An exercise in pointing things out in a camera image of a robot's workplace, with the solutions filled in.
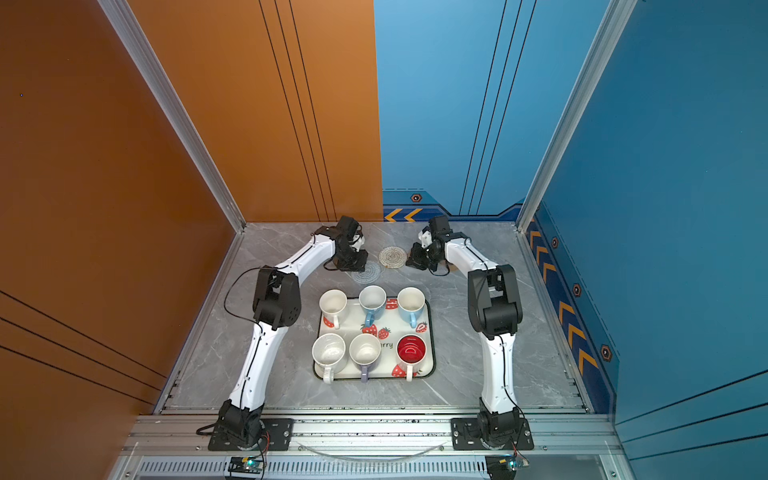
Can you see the left aluminium corner post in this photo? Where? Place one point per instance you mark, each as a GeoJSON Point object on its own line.
{"type": "Point", "coordinates": [127, 27]}

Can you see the white mug back left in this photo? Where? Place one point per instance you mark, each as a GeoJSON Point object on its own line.
{"type": "Point", "coordinates": [333, 306]}

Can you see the aluminium front rail frame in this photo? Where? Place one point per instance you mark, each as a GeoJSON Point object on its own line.
{"type": "Point", "coordinates": [378, 444]}

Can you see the light blue mug back right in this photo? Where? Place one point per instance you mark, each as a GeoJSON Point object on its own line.
{"type": "Point", "coordinates": [411, 303]}

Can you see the aluminium corner post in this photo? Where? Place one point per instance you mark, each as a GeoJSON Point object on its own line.
{"type": "Point", "coordinates": [127, 27]}
{"type": "Point", "coordinates": [608, 34]}

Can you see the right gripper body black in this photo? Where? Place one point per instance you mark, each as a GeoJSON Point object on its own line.
{"type": "Point", "coordinates": [425, 258]}

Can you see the right aluminium corner post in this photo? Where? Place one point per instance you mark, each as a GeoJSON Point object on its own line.
{"type": "Point", "coordinates": [608, 34]}

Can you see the red interior mug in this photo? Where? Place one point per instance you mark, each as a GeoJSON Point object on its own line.
{"type": "Point", "coordinates": [411, 352]}

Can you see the lavender mug front middle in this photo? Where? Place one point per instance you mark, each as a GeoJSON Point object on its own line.
{"type": "Point", "coordinates": [365, 351]}

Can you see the white mug front left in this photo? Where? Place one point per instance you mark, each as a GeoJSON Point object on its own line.
{"type": "Point", "coordinates": [329, 353]}

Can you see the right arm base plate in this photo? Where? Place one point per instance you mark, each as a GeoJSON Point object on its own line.
{"type": "Point", "coordinates": [467, 434]}

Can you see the green circuit board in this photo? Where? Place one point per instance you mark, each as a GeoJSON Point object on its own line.
{"type": "Point", "coordinates": [248, 467]}
{"type": "Point", "coordinates": [505, 467]}

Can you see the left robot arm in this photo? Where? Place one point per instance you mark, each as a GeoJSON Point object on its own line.
{"type": "Point", "coordinates": [277, 306]}

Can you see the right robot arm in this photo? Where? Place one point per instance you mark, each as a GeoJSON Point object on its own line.
{"type": "Point", "coordinates": [495, 311]}

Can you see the light blue rope coaster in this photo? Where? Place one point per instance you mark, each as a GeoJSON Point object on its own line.
{"type": "Point", "coordinates": [369, 275]}

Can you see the white mug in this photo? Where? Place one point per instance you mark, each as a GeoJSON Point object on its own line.
{"type": "Point", "coordinates": [333, 306]}
{"type": "Point", "coordinates": [329, 353]}

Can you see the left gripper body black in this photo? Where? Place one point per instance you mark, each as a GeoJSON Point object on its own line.
{"type": "Point", "coordinates": [352, 261]}

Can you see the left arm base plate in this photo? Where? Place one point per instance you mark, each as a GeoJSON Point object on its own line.
{"type": "Point", "coordinates": [274, 434]}

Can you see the blue mug back middle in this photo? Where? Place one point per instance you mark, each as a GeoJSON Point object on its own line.
{"type": "Point", "coordinates": [372, 300]}

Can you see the colourful zigzag rope coaster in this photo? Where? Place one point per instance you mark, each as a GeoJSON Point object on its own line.
{"type": "Point", "coordinates": [393, 257]}

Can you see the right green circuit board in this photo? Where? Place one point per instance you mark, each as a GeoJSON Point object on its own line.
{"type": "Point", "coordinates": [505, 467]}

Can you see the left green circuit board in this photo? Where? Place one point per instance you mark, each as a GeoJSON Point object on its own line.
{"type": "Point", "coordinates": [248, 467]}

